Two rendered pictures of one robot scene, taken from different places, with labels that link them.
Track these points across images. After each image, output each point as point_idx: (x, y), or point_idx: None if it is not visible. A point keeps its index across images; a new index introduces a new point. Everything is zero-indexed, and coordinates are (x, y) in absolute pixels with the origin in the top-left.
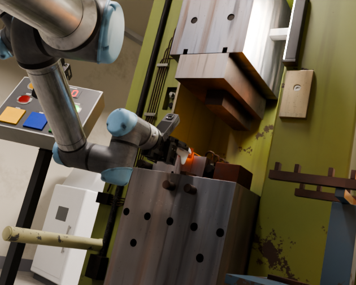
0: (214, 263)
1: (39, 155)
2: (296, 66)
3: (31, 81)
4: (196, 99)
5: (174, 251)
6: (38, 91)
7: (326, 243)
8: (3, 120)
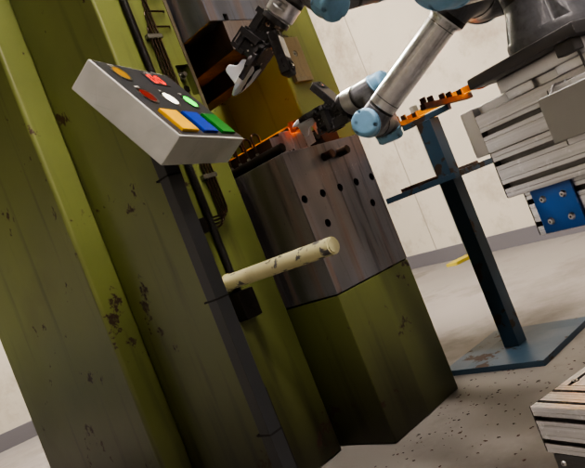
0: (381, 200)
1: (175, 183)
2: None
3: (444, 41)
4: None
5: (357, 209)
6: (439, 50)
7: (439, 143)
8: (188, 128)
